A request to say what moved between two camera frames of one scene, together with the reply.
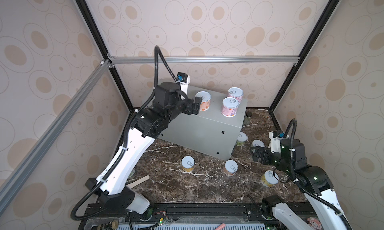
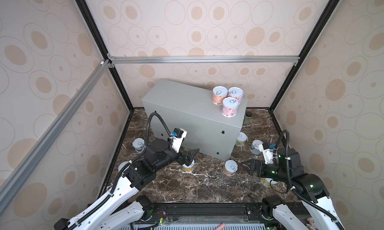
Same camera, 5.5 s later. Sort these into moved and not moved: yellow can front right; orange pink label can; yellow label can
Moved: orange pink label can
Not moved: yellow label can; yellow can front right
